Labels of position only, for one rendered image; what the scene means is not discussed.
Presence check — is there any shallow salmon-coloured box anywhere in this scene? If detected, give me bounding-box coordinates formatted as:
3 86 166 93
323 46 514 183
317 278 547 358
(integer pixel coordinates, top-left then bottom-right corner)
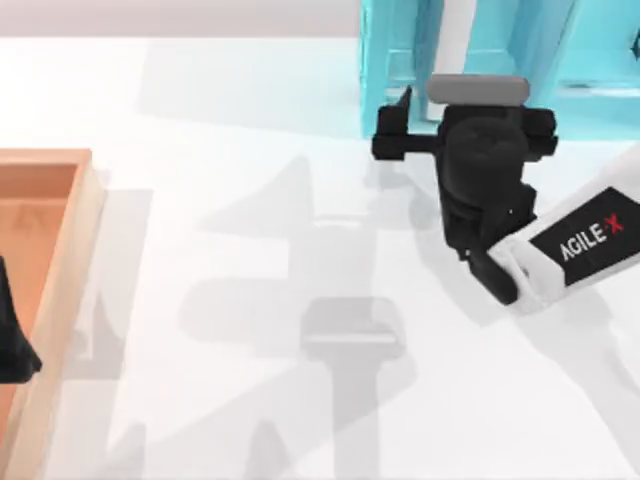
0 148 107 480

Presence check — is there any light blue rack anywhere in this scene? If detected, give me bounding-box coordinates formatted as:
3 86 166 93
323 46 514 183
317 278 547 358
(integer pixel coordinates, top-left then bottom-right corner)
358 0 640 140

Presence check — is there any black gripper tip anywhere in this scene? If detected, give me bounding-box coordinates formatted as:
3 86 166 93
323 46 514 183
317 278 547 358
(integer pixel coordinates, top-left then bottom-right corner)
0 255 43 385

